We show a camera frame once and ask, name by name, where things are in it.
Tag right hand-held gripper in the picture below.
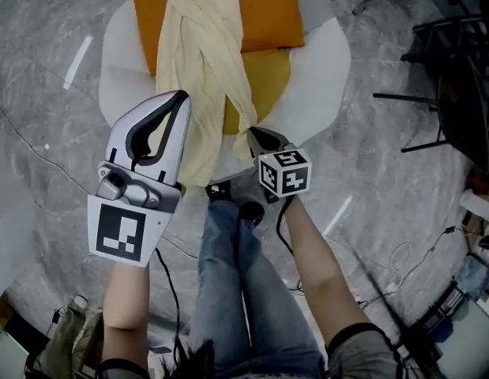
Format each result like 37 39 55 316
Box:
246 126 313 205

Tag orange cushion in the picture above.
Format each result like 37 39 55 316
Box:
125 0 307 77

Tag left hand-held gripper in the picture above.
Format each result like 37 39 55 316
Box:
87 89 193 268

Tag person's black left shoe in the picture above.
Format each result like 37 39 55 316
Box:
204 178 236 205

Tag white egg-shaped pouf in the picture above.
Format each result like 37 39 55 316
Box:
97 0 352 183

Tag person's blue jeans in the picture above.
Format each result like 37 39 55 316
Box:
188 201 326 379

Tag person's black right shoe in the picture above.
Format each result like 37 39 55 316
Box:
239 201 266 228

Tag pale yellow cloth garment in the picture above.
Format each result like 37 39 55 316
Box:
155 0 259 187

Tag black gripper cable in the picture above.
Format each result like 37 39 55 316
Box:
276 195 299 258
155 246 182 370

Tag black chair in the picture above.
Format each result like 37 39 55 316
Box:
372 0 489 177

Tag white counter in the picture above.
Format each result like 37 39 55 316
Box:
0 193 36 298

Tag black metal rack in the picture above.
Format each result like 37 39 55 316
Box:
401 282 486 370

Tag person's right forearm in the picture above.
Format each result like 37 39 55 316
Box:
283 195 371 347

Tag olive green bag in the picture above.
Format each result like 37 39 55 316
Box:
32 296 107 379

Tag black cable with adapter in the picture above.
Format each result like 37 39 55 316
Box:
393 225 482 291

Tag person's left forearm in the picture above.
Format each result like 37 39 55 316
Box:
101 261 152 365

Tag person's black shoe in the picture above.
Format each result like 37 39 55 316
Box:
204 178 236 205
239 201 266 228

